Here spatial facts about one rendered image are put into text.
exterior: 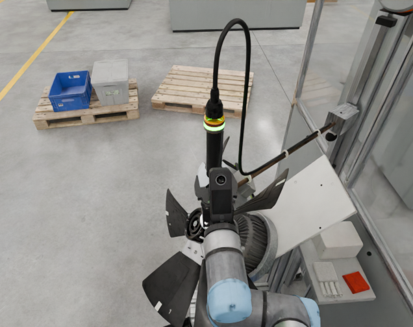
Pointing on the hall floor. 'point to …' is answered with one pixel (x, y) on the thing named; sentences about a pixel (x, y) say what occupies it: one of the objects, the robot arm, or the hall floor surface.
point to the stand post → (280, 270)
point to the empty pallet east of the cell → (201, 90)
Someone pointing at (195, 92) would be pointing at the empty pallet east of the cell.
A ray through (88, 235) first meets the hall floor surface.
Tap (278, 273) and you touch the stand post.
